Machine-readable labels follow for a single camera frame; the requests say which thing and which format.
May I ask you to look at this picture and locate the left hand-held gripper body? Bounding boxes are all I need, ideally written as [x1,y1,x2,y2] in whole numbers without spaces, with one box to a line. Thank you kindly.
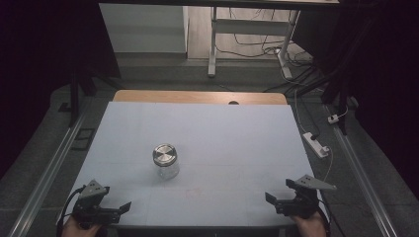
[71,179,122,229]

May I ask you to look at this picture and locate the black metal stand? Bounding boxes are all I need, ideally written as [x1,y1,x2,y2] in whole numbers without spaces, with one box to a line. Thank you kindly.
[58,64,122,128]
[285,19,370,136]

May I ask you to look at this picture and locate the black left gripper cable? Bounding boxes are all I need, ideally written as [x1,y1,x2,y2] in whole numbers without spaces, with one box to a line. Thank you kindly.
[54,185,87,237]

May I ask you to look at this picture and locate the clear glass jar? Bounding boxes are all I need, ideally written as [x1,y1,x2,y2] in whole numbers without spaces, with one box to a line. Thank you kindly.
[153,156,181,181]

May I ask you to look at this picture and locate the white desk frame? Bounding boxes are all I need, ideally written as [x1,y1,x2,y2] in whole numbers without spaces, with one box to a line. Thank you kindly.
[207,6,301,80]

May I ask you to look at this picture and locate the person's right hand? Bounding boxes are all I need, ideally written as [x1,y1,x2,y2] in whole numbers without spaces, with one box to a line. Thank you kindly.
[291,210,327,237]

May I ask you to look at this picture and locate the aluminium floor rail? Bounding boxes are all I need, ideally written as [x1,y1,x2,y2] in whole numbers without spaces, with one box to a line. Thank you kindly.
[7,98,94,237]
[323,104,398,237]

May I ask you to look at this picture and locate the tangle of black floor cables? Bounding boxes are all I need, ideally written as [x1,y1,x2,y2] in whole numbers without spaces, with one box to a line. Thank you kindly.
[215,7,317,94]

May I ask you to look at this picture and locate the thin white cable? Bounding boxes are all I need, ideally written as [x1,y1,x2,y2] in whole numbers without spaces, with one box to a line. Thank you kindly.
[293,88,334,183]

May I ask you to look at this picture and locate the black rectangular floor bracket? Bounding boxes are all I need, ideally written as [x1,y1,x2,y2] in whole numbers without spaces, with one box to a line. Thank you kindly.
[70,127,97,152]

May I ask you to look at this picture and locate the round silver metal lid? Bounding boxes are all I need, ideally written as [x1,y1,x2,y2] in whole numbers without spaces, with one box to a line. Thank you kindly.
[151,143,178,167]

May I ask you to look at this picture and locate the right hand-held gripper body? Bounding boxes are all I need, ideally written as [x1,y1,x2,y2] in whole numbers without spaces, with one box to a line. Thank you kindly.
[275,174,338,220]

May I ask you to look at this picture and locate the long white power strip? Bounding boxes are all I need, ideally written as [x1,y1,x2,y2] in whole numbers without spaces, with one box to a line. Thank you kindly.
[302,131,330,159]

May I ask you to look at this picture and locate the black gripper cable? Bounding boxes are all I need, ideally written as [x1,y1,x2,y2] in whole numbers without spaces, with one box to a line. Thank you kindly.
[54,185,87,237]
[315,196,332,237]

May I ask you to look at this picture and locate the wooden table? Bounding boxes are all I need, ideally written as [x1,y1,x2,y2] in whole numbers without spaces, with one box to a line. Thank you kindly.
[113,89,289,106]

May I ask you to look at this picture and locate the white table cover sheet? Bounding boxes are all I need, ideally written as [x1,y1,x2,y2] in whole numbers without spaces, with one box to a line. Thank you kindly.
[56,101,332,228]

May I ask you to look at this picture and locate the person's left hand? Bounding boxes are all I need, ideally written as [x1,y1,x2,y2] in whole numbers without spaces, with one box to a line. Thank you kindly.
[60,215,103,237]

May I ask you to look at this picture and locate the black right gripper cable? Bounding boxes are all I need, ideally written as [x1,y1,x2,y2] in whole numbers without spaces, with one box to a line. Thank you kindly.
[315,196,332,237]

